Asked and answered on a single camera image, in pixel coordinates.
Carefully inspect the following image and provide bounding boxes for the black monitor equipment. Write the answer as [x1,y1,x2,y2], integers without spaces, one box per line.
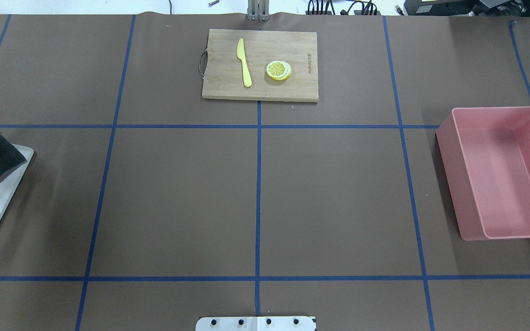
[403,0,530,17]

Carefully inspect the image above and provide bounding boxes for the pink plastic bin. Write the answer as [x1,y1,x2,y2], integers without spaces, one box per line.
[436,106,530,241]

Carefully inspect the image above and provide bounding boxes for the bamboo cutting board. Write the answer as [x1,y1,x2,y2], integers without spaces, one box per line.
[202,28,319,103]

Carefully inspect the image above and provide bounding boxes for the black power strip with cables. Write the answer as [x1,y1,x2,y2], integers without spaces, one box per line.
[304,0,381,16]

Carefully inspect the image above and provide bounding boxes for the white mounting plate with bolts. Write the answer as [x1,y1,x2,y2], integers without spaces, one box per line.
[195,316,317,331]

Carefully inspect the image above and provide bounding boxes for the yellow lemon slices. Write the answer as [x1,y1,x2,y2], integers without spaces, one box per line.
[266,60,292,81]

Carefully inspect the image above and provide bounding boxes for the yellow plastic knife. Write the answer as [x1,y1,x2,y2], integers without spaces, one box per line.
[236,38,252,88]

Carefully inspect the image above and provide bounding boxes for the grey aluminium post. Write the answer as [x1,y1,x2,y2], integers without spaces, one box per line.
[248,0,271,21]

